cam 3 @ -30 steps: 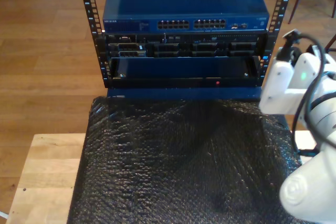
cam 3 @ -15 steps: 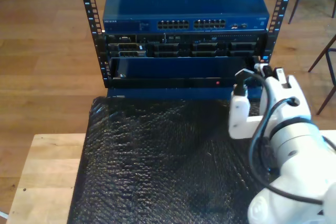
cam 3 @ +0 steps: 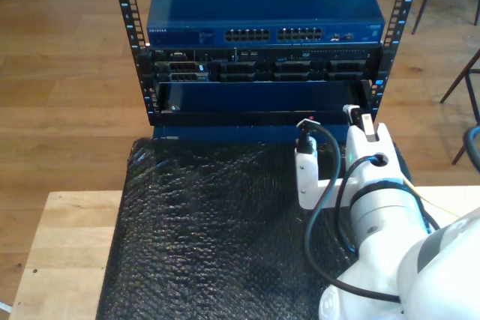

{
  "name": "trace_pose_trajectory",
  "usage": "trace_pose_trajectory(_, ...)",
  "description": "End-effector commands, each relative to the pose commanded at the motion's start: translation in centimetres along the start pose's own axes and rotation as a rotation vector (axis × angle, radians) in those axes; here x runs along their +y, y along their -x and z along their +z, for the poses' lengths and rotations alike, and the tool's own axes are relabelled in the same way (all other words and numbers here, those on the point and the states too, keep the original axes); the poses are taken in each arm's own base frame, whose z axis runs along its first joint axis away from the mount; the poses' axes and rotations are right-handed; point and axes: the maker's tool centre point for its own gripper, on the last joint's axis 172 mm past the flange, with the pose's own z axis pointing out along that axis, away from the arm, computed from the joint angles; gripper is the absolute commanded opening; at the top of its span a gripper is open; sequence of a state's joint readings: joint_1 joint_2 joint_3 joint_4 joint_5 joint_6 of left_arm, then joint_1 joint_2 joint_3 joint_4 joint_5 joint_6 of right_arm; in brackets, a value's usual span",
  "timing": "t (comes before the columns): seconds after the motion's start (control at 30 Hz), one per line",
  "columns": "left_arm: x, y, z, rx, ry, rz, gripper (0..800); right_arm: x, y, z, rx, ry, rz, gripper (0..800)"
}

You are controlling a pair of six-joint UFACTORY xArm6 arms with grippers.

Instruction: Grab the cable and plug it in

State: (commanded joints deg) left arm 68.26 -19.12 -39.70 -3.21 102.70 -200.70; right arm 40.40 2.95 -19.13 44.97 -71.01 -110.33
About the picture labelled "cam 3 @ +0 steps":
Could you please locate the black rack server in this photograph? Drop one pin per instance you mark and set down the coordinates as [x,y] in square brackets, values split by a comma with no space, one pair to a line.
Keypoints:
[262,69]

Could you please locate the black rack tray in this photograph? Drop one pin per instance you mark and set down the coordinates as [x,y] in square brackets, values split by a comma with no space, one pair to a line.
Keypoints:
[243,99]

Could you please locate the black bubble mat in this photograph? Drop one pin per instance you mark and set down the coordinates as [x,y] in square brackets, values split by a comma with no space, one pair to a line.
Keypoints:
[206,241]

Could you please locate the small white object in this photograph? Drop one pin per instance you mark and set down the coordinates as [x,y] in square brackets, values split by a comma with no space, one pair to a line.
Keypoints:
[3,307]

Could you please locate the blue rack base plate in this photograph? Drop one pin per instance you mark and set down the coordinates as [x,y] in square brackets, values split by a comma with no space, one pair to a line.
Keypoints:
[225,134]

